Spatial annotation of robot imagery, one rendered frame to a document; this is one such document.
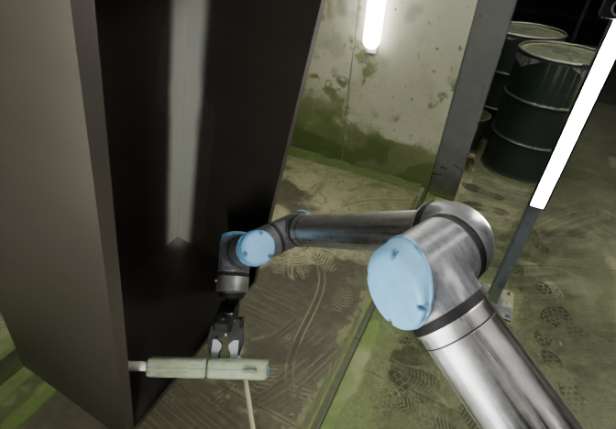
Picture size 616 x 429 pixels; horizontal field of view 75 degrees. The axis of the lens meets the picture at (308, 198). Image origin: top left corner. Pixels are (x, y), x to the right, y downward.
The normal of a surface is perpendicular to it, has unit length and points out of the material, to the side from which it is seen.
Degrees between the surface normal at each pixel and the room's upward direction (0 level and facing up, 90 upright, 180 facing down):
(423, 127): 90
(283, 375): 0
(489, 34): 90
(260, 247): 48
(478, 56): 90
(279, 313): 0
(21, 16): 90
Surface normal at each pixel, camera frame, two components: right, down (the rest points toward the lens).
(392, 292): -0.84, 0.22
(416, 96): -0.44, 0.50
